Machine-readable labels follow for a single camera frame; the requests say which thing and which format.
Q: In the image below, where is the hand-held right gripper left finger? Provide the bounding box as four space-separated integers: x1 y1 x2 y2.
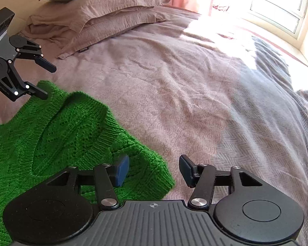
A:
46 154 130 210

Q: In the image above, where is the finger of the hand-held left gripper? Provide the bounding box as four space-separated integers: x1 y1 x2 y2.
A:
14 40 57 73
0 60 49 102

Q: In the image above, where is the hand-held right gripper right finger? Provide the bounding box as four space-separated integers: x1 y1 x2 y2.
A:
179 154 263 210

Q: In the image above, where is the green knit sweater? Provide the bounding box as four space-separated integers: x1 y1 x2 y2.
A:
0 80 176 246

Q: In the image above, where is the bed with grey-pink blanket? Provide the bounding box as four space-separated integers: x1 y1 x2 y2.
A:
0 31 308 246

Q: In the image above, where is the pink bed sheet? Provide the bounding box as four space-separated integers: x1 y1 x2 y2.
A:
0 6 262 123

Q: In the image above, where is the white framed window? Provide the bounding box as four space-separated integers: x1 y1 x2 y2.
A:
213 0 308 41

